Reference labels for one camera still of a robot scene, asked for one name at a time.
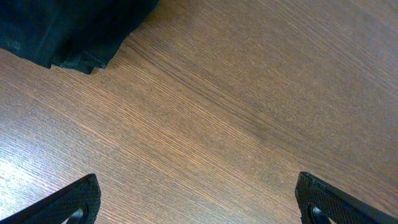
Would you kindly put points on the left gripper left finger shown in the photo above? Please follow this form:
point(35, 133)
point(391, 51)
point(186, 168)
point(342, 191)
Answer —
point(78, 202)

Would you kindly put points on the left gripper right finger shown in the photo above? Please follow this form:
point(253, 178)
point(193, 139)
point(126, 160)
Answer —
point(320, 202)

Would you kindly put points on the black pants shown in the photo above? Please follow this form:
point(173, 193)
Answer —
point(77, 34)

